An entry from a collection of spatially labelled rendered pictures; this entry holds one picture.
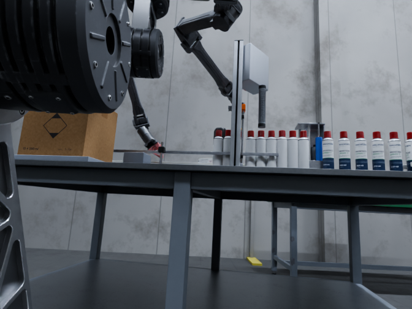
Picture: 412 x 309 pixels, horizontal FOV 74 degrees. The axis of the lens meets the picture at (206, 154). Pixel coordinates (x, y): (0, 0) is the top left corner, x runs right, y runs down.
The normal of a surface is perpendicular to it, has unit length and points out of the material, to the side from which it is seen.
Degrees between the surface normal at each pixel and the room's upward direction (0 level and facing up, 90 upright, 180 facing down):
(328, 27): 90
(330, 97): 90
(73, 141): 90
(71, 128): 90
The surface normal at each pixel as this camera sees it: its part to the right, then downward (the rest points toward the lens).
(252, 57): 0.72, -0.09
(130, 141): 0.03, -0.18
